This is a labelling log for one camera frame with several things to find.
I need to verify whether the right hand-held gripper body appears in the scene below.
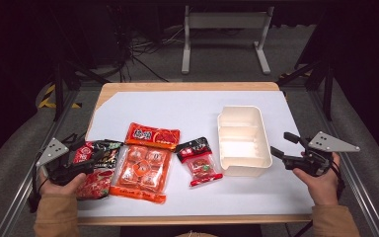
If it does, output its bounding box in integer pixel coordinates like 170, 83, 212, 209
282, 130, 361, 178

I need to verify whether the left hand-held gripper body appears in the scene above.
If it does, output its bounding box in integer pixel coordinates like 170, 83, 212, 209
35, 137, 95, 186

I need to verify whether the large orange snack packet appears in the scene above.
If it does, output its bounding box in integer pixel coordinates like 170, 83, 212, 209
109, 121, 182, 204

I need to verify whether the person's left hand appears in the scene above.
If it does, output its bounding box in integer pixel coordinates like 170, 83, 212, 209
38, 167, 89, 198

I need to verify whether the person's right hand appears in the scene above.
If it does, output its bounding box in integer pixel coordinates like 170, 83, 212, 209
291, 151, 342, 207

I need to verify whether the red and black snack packet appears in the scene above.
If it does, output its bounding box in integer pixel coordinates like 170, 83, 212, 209
73, 139, 123, 201

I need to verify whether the cream plastic storage box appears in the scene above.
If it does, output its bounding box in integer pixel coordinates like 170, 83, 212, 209
216, 105, 273, 178

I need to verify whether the yellow and black floor tape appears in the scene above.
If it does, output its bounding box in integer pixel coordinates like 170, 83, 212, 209
277, 69, 311, 81
38, 83, 83, 110

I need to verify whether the black stand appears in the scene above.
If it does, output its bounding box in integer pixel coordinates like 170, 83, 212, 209
277, 55, 336, 122
49, 55, 111, 122

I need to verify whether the small red snack packet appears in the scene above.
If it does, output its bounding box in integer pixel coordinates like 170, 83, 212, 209
174, 136, 224, 189

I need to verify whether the white table mat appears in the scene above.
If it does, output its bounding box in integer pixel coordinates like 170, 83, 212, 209
77, 90, 316, 219

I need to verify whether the person's tan jacket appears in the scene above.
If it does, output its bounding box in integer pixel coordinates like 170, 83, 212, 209
175, 231, 219, 237

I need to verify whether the aluminium rail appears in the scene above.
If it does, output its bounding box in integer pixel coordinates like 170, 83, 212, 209
308, 88, 379, 237
0, 88, 81, 237

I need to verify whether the right hand-held gripper cable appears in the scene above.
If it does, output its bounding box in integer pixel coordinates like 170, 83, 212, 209
331, 160, 347, 200

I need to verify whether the hand-held gripper cable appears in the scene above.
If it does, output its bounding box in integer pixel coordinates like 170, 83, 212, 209
28, 163, 45, 213
331, 160, 347, 200

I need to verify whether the left hand-held gripper cable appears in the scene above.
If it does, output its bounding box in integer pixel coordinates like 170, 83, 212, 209
28, 163, 45, 213

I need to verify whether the bundle of black cables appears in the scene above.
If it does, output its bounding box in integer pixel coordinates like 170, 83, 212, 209
110, 19, 186, 84

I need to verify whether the white metal frame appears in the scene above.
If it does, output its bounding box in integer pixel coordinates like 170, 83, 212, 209
181, 5, 275, 76

